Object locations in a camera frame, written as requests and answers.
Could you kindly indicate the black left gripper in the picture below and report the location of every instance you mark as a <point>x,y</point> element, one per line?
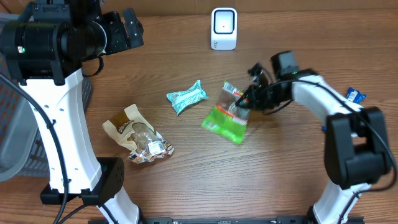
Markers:
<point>121,40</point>

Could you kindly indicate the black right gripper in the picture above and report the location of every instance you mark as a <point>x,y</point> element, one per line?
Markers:
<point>252,101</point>

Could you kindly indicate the green snack packet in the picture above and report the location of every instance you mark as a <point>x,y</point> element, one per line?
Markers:
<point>227,119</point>

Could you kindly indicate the light teal snack packet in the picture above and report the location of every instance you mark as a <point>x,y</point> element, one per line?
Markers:
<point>180,100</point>

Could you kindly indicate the beige brown Pantree snack bag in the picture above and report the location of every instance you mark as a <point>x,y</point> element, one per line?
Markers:
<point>131,130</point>

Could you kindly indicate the blue snack packet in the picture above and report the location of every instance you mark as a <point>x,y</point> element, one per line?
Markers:
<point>352,100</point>

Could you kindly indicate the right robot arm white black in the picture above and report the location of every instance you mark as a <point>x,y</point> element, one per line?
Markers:
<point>357,157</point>

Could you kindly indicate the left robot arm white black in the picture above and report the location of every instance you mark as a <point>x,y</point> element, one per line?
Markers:
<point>107,192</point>

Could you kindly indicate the white barcode scanner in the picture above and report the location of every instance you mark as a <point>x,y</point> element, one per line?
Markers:
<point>224,28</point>

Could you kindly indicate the grey plastic mesh basket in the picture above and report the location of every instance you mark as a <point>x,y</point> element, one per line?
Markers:
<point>15,140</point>

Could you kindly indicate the black rail at table edge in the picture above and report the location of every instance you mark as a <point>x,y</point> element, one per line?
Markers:
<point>277,220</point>

